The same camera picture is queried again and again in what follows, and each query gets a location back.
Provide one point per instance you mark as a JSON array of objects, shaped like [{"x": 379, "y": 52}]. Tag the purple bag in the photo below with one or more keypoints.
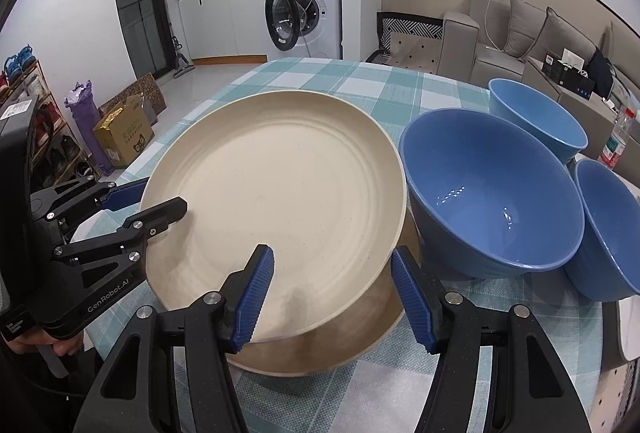
[{"x": 92, "y": 133}]

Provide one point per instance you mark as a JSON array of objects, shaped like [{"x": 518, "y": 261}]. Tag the upright vacuum cleaner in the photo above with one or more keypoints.
[{"x": 181, "y": 63}]

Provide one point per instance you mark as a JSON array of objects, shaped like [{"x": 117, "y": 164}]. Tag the grey cushion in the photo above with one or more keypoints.
[
  {"x": 565, "y": 38},
  {"x": 525, "y": 28}
]

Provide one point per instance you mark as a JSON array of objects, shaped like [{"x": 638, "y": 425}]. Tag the beige plate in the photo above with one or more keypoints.
[
  {"x": 360, "y": 328},
  {"x": 280, "y": 193}
]

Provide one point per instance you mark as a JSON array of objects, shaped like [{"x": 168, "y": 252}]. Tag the shoe rack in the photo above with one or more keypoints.
[{"x": 50, "y": 128}]

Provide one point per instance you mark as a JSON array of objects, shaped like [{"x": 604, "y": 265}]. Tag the grey sofa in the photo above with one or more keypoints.
[{"x": 460, "y": 43}]

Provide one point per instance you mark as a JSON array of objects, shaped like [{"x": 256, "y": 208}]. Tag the cardboard box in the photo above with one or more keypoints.
[{"x": 125, "y": 138}]

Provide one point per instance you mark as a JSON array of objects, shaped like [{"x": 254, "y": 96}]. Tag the blue bowl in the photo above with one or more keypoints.
[
  {"x": 530, "y": 113},
  {"x": 610, "y": 233},
  {"x": 475, "y": 173}
]

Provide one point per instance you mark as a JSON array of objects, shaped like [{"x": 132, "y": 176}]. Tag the black patterned chair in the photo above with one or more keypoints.
[{"x": 415, "y": 48}]

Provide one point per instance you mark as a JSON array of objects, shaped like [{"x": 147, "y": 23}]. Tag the grey side cabinet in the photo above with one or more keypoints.
[{"x": 540, "y": 88}]

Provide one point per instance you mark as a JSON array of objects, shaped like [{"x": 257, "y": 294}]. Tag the person's left hand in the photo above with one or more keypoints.
[{"x": 65, "y": 345}]

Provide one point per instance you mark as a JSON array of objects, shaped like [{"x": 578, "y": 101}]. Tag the dark clothing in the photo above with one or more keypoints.
[{"x": 600, "y": 70}]

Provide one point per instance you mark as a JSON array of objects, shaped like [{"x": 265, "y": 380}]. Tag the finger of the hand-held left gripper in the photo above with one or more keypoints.
[
  {"x": 125, "y": 195},
  {"x": 160, "y": 213}
]

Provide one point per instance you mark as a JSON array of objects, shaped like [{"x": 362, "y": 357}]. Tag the black box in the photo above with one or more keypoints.
[{"x": 565, "y": 75}]

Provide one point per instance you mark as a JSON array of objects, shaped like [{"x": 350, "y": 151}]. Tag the white lower kitchen cabinets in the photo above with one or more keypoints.
[{"x": 220, "y": 23}]

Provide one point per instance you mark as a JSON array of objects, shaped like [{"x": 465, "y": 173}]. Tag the white washing machine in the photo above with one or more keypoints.
[{"x": 325, "y": 13}]

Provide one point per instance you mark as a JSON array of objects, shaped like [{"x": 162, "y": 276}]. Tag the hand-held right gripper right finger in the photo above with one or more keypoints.
[{"x": 415, "y": 303}]

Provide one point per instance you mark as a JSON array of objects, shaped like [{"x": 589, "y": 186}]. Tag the small white box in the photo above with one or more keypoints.
[{"x": 572, "y": 57}]

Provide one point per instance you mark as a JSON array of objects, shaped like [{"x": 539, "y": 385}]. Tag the clear water bottle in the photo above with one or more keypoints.
[{"x": 615, "y": 143}]

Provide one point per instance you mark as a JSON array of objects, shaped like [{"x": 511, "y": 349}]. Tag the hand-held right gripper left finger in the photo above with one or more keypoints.
[{"x": 255, "y": 298}]

